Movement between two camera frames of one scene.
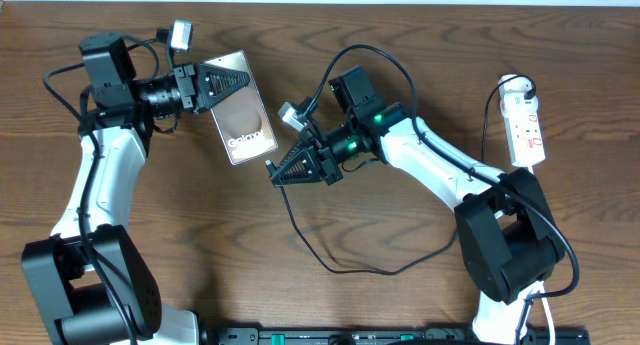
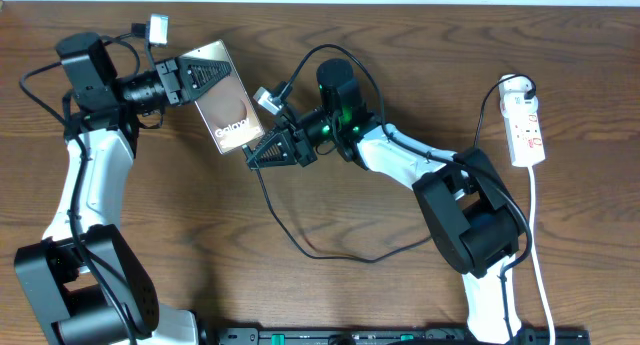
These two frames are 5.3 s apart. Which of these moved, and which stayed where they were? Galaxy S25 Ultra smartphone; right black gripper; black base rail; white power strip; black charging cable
Moved: Galaxy S25 Ultra smartphone; black charging cable; right black gripper
Stayed: black base rail; white power strip
